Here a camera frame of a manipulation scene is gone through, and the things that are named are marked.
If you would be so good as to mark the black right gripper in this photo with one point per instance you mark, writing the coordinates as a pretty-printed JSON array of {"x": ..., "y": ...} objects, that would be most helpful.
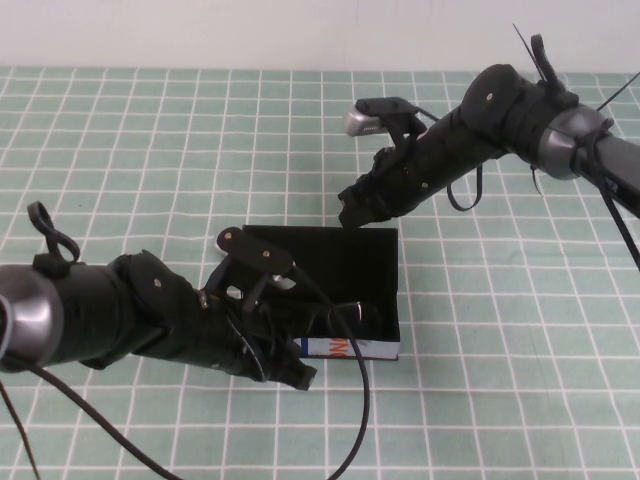
[{"x": 400, "y": 185}]

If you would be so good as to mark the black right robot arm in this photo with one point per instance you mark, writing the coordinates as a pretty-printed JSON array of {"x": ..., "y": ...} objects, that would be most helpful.
[{"x": 500, "y": 115}]

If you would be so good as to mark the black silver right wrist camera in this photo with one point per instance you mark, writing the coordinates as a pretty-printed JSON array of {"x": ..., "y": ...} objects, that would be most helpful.
[{"x": 367, "y": 120}]

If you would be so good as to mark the black left camera mount bracket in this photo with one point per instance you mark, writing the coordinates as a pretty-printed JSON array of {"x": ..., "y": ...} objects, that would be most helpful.
[{"x": 235, "y": 282}]

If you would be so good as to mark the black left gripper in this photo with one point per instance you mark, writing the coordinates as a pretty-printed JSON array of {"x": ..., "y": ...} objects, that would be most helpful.
[{"x": 225, "y": 340}]

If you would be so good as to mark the black printed glasses case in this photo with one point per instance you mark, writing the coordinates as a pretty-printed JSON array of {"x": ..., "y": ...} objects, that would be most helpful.
[{"x": 350, "y": 260}]

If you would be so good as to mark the dark framed glasses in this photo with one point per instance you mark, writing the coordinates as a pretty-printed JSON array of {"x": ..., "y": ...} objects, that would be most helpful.
[{"x": 356, "y": 311}]

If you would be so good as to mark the black zip tie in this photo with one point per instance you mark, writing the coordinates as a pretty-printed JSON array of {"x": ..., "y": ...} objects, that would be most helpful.
[{"x": 525, "y": 42}]

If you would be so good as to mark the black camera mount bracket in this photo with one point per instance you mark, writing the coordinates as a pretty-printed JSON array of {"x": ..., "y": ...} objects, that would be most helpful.
[
  {"x": 400, "y": 132},
  {"x": 235, "y": 282}
]

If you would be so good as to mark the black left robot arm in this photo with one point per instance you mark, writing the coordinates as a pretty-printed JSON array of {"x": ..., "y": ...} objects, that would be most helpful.
[{"x": 90, "y": 310}]

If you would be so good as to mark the black right camera mount bracket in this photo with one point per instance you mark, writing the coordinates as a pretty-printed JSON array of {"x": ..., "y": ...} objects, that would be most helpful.
[{"x": 400, "y": 132}]

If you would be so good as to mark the green white checked tablecloth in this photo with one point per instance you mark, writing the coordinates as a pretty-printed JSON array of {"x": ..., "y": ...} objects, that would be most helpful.
[{"x": 125, "y": 150}]

